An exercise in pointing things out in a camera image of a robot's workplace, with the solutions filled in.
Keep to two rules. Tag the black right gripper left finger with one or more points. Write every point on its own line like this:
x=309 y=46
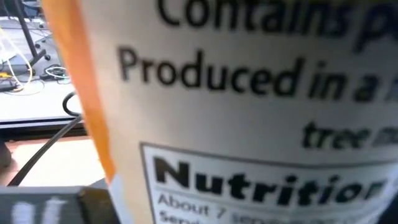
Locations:
x=40 y=205

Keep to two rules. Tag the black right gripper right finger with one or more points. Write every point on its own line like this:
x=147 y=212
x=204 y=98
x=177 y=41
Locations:
x=392 y=216

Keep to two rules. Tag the black wheeled stand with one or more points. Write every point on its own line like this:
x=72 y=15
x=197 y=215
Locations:
x=28 y=37

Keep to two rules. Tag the orange and white cereal box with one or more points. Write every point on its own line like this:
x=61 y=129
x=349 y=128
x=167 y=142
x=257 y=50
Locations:
x=233 y=118

